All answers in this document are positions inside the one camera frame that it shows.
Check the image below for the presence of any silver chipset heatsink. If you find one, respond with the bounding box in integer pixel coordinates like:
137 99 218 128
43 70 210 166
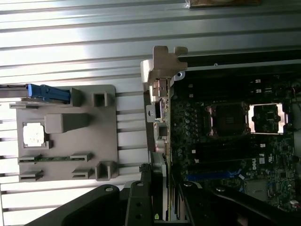
244 180 270 201

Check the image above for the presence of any green motherboard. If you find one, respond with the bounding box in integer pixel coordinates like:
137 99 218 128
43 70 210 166
171 79 301 214

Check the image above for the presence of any green ram stick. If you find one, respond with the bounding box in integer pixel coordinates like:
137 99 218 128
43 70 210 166
20 155 82 163

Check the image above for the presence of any blue expansion slot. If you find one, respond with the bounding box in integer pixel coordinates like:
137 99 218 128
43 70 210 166
186 169 238 181

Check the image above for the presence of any grey plastic parts rack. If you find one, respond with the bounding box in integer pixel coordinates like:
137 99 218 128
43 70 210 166
17 84 118 182

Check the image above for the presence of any silver cpu chip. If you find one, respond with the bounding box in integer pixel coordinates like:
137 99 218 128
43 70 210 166
23 121 46 148

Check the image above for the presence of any metal socket cover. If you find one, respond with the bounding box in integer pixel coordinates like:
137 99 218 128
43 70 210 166
248 102 290 135

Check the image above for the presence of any cpu socket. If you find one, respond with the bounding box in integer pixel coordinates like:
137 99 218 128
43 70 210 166
206 100 248 140

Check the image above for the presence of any open black pc case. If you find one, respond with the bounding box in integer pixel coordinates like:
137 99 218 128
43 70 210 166
140 53 301 215

